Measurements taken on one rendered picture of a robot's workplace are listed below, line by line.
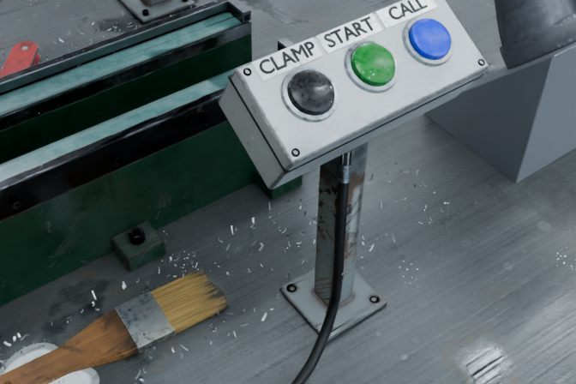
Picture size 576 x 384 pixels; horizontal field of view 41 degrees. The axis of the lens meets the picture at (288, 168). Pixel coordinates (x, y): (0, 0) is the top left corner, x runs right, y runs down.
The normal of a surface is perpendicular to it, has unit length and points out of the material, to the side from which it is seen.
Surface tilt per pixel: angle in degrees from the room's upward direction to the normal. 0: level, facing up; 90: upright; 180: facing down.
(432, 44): 32
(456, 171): 0
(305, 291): 0
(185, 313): 5
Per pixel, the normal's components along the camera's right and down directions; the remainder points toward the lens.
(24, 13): 0.00, -0.73
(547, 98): 0.59, 0.56
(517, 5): -0.86, 0.09
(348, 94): 0.30, -0.35
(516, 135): -0.81, 0.40
